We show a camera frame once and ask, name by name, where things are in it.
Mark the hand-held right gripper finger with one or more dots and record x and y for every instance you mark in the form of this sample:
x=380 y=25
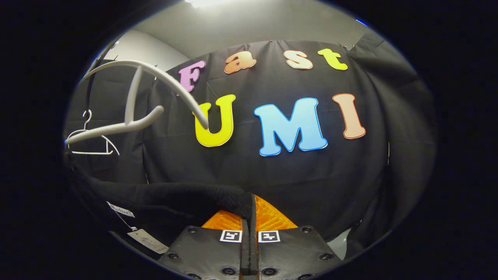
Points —
x=245 y=249
x=253 y=249

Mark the black jacket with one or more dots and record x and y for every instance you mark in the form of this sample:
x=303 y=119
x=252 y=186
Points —
x=175 y=198

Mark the white plastic hanger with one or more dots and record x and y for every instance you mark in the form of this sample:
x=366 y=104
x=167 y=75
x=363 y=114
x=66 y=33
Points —
x=93 y=153
x=132 y=97

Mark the black backdrop cloth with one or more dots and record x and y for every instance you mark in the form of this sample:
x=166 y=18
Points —
x=350 y=175

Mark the large ceiling light panel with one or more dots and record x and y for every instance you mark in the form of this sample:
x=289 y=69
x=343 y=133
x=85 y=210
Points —
x=206 y=2

